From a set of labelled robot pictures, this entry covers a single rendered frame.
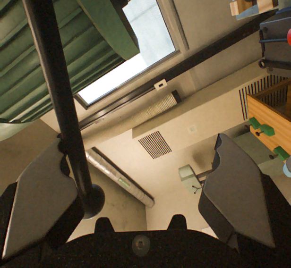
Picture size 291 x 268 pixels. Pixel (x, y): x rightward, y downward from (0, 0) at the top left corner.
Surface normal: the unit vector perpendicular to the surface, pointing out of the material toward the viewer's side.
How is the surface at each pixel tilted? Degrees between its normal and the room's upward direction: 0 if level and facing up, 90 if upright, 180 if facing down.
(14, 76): 90
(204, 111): 90
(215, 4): 90
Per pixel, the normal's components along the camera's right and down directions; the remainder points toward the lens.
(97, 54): 0.38, 0.88
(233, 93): 0.08, 0.57
